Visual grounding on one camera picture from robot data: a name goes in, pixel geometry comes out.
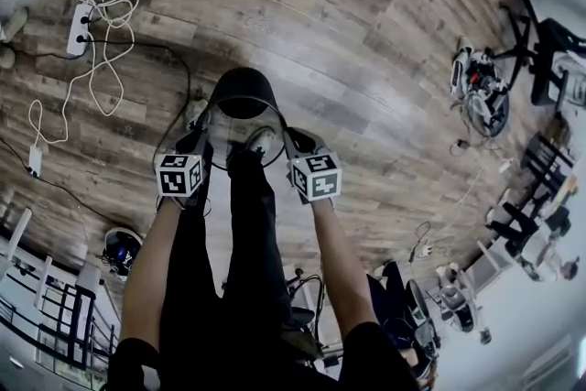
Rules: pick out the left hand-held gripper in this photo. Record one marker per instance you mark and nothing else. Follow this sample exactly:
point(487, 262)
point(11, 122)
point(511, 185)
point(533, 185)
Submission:
point(178, 176)

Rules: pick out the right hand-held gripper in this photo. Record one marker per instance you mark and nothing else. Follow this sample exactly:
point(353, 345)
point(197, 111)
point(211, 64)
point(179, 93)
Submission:
point(318, 178)

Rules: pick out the black mesh waste bin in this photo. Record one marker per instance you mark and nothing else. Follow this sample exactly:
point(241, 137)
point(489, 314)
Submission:
point(242, 91)

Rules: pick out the person's left forearm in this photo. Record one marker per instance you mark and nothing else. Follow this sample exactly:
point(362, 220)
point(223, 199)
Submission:
point(146, 270)

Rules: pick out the person's right forearm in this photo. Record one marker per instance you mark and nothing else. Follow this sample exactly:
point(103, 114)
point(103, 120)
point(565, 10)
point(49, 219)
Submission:
point(343, 265)

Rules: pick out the person's left shoe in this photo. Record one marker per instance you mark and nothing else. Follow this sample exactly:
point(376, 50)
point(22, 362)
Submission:
point(197, 110)

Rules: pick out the person's shoe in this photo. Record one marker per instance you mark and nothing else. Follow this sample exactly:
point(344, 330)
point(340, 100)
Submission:
point(197, 110)
point(261, 139)

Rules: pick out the person's right shoe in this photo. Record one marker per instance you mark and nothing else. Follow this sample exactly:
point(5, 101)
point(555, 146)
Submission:
point(261, 139)

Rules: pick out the person's black clothing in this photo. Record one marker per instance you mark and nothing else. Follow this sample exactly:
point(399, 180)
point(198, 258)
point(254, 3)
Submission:
point(247, 265)

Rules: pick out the round gear case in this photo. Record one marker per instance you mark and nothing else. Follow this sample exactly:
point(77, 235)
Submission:
point(121, 252)

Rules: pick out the white power strip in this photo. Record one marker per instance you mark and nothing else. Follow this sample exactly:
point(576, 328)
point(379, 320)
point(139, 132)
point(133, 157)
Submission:
point(78, 32)

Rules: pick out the small black adapter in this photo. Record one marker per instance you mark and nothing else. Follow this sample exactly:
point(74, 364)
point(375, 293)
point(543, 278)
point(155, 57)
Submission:
point(460, 145)

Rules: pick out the white plug adapter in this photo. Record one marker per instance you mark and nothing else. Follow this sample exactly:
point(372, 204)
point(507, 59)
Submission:
point(426, 249)

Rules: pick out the white power adapter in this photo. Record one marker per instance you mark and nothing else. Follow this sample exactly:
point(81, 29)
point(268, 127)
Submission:
point(35, 158)

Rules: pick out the black metal rack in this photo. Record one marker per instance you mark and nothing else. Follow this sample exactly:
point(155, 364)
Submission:
point(75, 302)

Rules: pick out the small white charger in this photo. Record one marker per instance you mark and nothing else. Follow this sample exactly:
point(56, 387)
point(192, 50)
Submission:
point(506, 165)

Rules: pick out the grey rounded appliance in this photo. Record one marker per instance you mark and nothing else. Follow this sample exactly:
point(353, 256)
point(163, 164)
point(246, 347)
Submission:
point(455, 304)

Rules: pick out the black slatted shelf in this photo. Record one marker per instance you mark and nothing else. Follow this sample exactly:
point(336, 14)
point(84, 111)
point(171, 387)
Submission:
point(545, 160)

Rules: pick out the black office chair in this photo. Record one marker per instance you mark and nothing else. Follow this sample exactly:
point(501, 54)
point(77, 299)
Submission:
point(545, 59)

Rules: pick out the grey backpack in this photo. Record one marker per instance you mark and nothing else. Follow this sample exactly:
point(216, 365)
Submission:
point(572, 82)

